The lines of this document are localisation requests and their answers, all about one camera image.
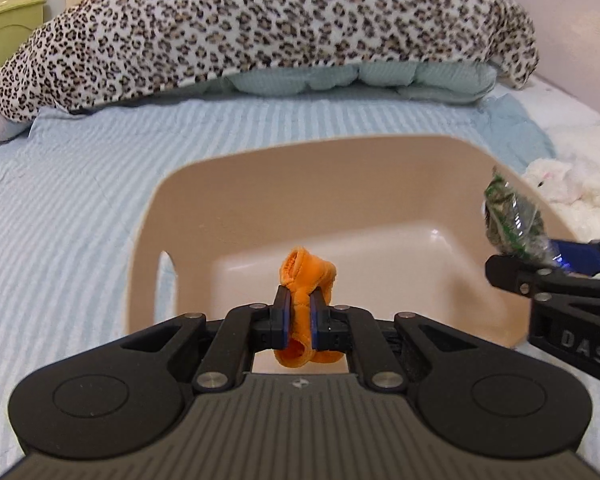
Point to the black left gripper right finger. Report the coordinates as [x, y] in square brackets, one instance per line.
[483, 398]

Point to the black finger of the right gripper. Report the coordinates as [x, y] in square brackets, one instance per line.
[530, 280]

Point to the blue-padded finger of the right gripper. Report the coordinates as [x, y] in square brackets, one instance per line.
[580, 258]

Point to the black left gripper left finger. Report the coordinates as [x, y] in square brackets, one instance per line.
[120, 397]

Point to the green candy bag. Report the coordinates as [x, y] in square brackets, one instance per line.
[515, 226]

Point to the orange sock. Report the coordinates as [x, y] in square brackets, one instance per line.
[303, 273]

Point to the white fluffy plush toy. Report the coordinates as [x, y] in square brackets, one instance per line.
[572, 189]

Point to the beige plastic storage bin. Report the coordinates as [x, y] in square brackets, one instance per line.
[399, 216]

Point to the blue striped bed sheet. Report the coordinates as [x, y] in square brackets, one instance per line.
[74, 191]

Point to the teal quilted comforter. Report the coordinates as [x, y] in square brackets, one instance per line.
[444, 82]

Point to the leopard print blanket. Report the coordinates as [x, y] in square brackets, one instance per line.
[104, 51]

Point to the green wooden cabinet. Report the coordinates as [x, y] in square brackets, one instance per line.
[17, 22]

